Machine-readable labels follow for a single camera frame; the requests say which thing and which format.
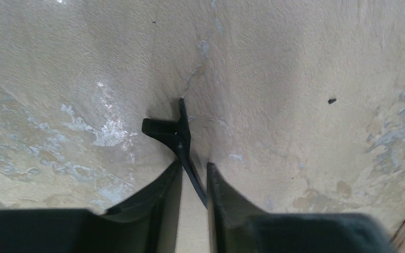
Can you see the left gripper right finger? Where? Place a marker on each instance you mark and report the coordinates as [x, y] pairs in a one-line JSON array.
[[237, 225]]

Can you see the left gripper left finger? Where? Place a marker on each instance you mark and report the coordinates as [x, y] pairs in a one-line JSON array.
[[147, 221]]

